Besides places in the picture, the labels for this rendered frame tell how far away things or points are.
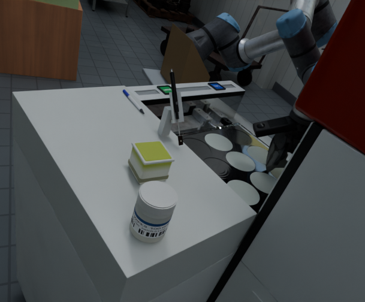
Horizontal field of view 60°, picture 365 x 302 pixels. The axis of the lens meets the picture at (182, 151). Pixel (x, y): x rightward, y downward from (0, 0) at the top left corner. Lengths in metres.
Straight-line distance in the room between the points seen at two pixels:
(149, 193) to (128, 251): 0.11
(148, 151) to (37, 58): 2.58
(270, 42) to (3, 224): 1.55
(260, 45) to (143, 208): 1.07
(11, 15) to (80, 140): 2.36
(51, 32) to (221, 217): 2.64
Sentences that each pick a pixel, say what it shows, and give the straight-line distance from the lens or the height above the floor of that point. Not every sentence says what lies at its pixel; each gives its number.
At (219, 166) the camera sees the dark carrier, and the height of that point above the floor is 0.90.
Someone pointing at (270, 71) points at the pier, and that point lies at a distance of 4.53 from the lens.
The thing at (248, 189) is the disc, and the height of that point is 0.90.
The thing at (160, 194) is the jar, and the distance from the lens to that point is 0.57.
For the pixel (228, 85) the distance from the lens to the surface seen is 1.42.
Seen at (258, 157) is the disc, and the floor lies 0.90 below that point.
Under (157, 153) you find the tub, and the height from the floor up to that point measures 1.03.
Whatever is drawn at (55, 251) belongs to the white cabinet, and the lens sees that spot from 0.92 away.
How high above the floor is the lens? 1.44
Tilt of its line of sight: 34 degrees down
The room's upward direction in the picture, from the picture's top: 19 degrees clockwise
